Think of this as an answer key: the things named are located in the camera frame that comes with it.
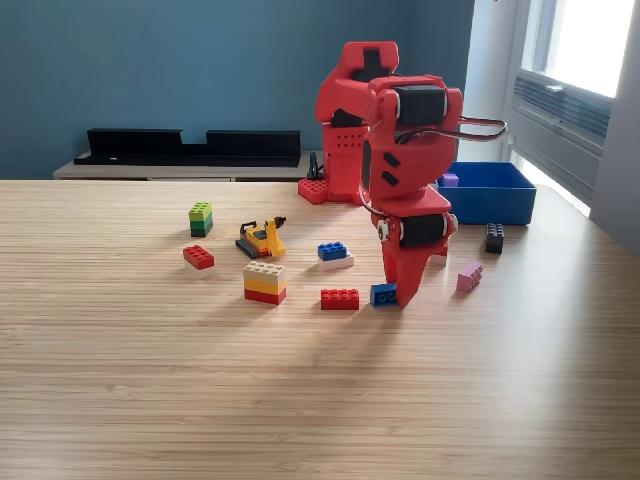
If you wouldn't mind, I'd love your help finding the blue lego brick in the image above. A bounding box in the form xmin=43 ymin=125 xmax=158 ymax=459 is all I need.
xmin=370 ymin=283 xmax=400 ymax=307

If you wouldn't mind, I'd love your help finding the yellow toy digger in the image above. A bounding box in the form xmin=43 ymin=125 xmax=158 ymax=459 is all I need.
xmin=235 ymin=215 xmax=288 ymax=260

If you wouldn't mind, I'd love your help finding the red and white brick stack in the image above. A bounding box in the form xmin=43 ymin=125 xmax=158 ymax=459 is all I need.
xmin=182 ymin=244 xmax=216 ymax=280

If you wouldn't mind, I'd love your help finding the pink lego brick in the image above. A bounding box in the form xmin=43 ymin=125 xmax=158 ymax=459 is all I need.
xmin=456 ymin=260 xmax=485 ymax=294

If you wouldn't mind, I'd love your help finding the black lego brick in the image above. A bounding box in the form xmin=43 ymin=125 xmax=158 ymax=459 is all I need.
xmin=484 ymin=222 xmax=506 ymax=255

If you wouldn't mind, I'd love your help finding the red lego brick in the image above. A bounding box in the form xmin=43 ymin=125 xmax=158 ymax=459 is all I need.
xmin=320 ymin=288 xmax=361 ymax=312

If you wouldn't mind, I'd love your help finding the blue plastic bin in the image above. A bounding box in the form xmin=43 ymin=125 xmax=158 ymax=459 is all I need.
xmin=434 ymin=160 xmax=538 ymax=226

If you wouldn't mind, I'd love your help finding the blue and white brick stack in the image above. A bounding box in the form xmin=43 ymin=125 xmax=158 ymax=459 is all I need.
xmin=316 ymin=241 xmax=356 ymax=272

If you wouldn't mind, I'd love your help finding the cream orange red brick stack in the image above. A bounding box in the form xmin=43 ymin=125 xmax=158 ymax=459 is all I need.
xmin=242 ymin=260 xmax=288 ymax=306

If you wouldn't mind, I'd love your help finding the grey window heater unit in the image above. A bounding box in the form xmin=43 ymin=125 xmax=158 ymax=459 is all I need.
xmin=508 ymin=69 xmax=614 ymax=201

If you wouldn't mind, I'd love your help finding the green brick stack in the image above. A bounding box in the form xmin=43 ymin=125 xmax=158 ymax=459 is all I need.
xmin=188 ymin=201 xmax=215 ymax=238

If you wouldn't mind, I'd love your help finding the white window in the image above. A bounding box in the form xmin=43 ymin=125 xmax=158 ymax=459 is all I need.
xmin=519 ymin=0 xmax=640 ymax=99

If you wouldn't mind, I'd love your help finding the wooden sideboard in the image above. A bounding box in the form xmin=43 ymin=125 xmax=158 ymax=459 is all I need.
xmin=53 ymin=149 xmax=329 ymax=182

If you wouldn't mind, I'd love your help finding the black shelf tray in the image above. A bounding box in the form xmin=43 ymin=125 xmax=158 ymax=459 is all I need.
xmin=73 ymin=128 xmax=302 ymax=168

